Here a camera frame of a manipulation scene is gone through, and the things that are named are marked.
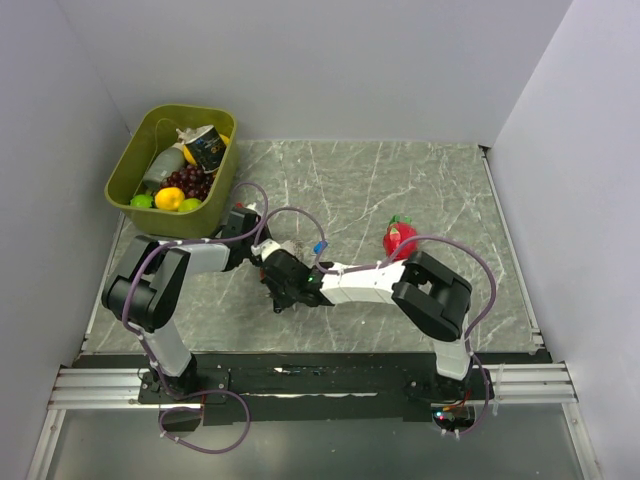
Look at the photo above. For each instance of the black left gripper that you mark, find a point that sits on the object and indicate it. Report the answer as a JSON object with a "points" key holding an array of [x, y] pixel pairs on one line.
{"points": [[264, 231]]}

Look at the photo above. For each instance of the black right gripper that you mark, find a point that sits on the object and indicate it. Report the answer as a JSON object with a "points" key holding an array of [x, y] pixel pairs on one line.
{"points": [[282, 301]]}

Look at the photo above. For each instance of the key with blue tag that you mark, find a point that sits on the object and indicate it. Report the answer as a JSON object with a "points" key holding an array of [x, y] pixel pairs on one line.
{"points": [[320, 247]]}

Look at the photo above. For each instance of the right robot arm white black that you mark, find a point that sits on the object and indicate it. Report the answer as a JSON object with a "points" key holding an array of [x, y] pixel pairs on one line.
{"points": [[435, 298]]}

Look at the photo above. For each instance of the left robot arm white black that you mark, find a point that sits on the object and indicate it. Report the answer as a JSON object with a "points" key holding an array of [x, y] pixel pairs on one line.
{"points": [[152, 272]]}

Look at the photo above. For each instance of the green lime right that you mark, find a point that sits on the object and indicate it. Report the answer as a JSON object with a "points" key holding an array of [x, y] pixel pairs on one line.
{"points": [[189, 204]]}

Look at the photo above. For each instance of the green lime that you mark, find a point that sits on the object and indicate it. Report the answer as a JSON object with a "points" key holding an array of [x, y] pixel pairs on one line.
{"points": [[141, 201], [189, 204]]}

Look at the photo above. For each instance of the dark red grape bunch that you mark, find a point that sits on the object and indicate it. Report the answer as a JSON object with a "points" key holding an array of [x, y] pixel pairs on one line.
{"points": [[192, 181]]}

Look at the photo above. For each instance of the yellow lemon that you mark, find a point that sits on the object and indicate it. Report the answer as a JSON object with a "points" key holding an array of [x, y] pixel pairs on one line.
{"points": [[169, 199]]}

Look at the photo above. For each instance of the black crumpled paper cup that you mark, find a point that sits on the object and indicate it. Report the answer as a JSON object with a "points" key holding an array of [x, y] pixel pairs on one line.
{"points": [[205, 145]]}

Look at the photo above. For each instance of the grey plastic bottle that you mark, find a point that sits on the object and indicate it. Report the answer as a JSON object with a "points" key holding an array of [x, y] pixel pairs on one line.
{"points": [[163, 166]]}

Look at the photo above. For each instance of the green lime left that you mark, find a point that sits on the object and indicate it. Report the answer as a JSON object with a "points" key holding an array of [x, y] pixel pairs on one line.
{"points": [[141, 201]]}

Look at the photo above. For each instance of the red dragon fruit toy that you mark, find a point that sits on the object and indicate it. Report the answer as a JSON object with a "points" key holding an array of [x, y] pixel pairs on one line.
{"points": [[399, 229]]}

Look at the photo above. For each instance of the olive green plastic bin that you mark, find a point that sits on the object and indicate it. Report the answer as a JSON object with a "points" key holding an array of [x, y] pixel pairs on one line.
{"points": [[156, 133]]}

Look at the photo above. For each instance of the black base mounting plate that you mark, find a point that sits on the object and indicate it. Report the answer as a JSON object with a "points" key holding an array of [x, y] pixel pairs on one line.
{"points": [[233, 388]]}

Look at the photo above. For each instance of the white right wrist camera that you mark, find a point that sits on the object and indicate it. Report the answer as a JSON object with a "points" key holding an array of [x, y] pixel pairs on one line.
{"points": [[267, 246]]}

